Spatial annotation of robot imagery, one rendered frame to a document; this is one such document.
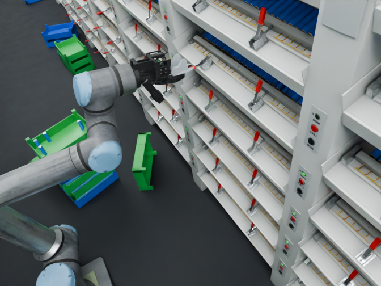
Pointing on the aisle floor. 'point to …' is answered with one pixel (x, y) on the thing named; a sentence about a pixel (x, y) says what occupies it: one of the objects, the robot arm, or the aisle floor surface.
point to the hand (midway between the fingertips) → (189, 69)
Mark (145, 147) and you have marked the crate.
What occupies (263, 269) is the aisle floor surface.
